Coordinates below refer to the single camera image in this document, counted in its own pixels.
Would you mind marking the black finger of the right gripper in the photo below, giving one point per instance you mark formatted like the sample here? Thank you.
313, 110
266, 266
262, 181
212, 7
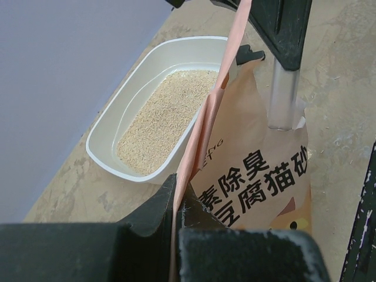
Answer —
282, 26

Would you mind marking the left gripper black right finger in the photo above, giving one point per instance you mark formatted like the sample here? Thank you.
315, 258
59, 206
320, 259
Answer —
206, 250

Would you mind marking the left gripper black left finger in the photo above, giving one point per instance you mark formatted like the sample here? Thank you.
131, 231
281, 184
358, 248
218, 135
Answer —
135, 248

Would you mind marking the clear plastic litter scoop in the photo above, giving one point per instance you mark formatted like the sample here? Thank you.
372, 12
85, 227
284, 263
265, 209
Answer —
282, 97

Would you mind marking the orange cat litter bag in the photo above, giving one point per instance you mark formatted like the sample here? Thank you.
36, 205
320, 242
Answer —
248, 175

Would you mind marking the white litter box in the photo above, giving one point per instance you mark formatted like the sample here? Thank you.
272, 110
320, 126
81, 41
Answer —
142, 134

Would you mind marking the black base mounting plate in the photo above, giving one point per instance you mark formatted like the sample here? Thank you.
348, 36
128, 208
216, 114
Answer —
359, 264

